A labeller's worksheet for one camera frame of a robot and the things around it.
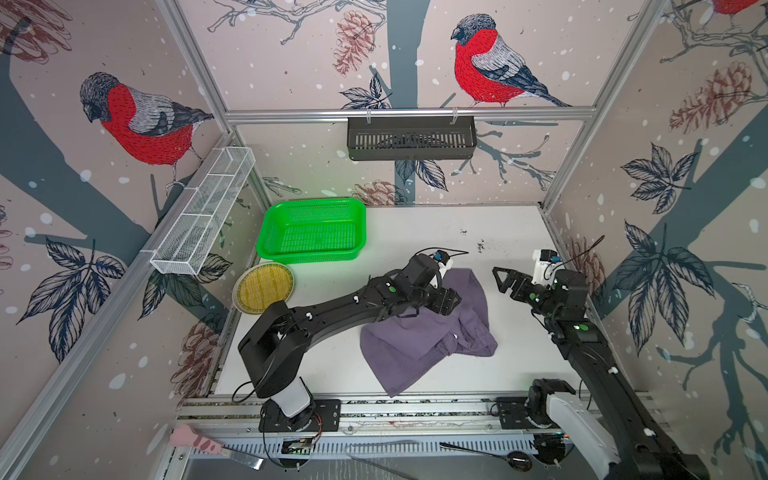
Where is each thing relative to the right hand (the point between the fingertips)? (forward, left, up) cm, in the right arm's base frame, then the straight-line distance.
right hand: (506, 269), depth 81 cm
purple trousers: (-18, +29, -15) cm, 37 cm away
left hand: (-7, +14, -1) cm, 16 cm away
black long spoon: (-41, +1, -17) cm, 45 cm away
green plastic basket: (+27, +67, -17) cm, 75 cm away
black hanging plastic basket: (+47, +26, +11) cm, 55 cm away
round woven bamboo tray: (+2, +76, -16) cm, 78 cm away
